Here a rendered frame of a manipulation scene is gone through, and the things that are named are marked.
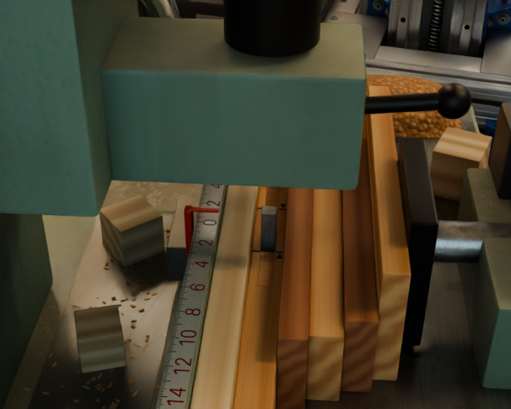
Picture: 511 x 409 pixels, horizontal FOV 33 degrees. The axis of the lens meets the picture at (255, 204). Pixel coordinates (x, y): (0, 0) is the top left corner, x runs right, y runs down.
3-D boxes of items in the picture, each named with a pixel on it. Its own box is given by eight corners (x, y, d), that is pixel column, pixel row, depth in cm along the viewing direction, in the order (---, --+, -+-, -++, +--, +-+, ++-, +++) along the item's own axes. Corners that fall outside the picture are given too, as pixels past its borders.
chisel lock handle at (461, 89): (470, 127, 48) (476, 94, 47) (351, 122, 48) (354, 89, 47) (466, 109, 49) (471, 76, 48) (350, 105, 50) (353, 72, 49)
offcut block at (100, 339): (121, 336, 67) (117, 303, 65) (126, 366, 65) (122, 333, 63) (79, 343, 67) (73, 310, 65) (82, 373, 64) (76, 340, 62)
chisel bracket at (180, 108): (356, 215, 49) (368, 78, 44) (107, 204, 49) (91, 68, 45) (354, 146, 55) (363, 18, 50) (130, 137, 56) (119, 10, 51)
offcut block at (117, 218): (143, 228, 78) (139, 193, 76) (165, 251, 76) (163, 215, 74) (102, 244, 77) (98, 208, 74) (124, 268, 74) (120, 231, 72)
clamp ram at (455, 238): (523, 352, 51) (554, 229, 46) (395, 346, 52) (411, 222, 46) (499, 256, 59) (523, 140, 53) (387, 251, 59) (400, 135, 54)
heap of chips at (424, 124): (464, 139, 72) (469, 109, 70) (311, 133, 73) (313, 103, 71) (453, 91, 79) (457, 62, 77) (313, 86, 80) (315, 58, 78)
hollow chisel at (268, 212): (274, 279, 55) (276, 214, 52) (260, 278, 55) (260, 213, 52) (275, 270, 56) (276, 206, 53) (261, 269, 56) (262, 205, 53)
